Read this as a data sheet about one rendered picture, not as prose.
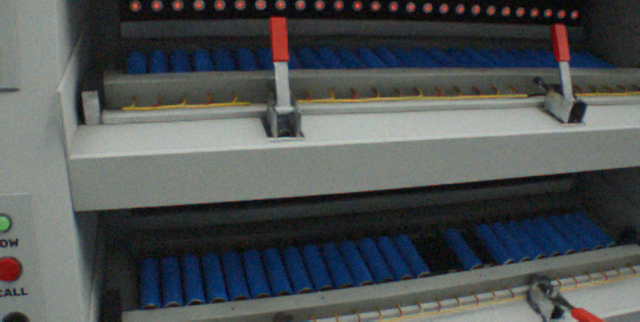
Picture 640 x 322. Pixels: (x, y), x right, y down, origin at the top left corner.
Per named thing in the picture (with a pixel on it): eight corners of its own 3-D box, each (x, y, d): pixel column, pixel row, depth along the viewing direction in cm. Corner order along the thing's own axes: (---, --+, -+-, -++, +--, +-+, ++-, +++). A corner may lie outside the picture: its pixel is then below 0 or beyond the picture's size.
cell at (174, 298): (179, 269, 56) (184, 315, 50) (161, 271, 55) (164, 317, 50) (178, 255, 55) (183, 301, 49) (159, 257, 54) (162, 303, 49)
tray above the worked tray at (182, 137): (698, 161, 56) (755, 35, 49) (73, 212, 40) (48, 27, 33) (579, 86, 73) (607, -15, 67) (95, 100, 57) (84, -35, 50)
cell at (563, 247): (542, 228, 67) (573, 261, 62) (530, 229, 67) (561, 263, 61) (546, 216, 66) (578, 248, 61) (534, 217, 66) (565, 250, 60)
